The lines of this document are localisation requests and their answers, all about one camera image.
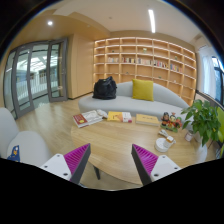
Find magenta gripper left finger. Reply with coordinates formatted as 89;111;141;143
40;143;92;185

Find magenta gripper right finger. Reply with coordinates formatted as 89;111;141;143
131;143;182;187

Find white round charger base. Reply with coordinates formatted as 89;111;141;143
155;138;171;152

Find round wooden coffee table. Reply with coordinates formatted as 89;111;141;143
71;118;207;184

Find red and white book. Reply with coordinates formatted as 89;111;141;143
73;110;102;128

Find yellow flat book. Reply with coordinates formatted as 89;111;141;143
136;114;159;126

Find grey armchair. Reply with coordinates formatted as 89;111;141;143
0;108;52;167

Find colourful cartoon figurine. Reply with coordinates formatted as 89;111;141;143
161;112;182;133

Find yellow and white book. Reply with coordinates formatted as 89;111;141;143
107;111;132;123

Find blue patterned cushion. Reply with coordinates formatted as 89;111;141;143
7;146;20;162

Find grey curved sofa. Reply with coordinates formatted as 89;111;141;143
78;82;188;119

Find yellow cushion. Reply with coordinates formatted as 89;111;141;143
132;79;154;101

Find green potted plant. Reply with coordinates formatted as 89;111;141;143
182;99;223;145

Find black backpack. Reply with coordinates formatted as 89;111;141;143
93;76;117;100

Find grey framed glass doors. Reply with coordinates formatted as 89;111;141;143
3;38;68;119

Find white window curtain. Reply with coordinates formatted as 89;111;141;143
202;55;216;98

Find ceiling strip light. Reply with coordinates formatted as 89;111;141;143
148;9;156;33

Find wooden wall bookshelf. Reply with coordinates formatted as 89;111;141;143
93;37;197;105

